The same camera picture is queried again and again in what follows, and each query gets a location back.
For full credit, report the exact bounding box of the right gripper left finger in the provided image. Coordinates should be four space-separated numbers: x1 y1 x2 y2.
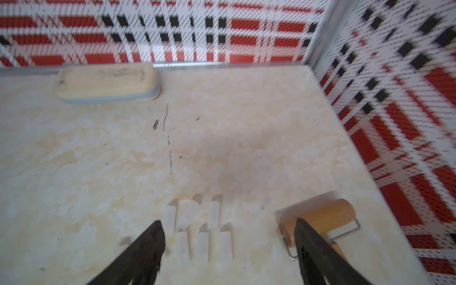
89 220 166 285

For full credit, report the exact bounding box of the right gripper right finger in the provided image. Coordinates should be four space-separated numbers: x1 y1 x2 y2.
294 218 370 285

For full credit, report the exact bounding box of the clear pen cap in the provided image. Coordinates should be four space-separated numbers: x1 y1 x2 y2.
175 231 190 265
216 223 234 263
163 199 178 236
197 223 210 266

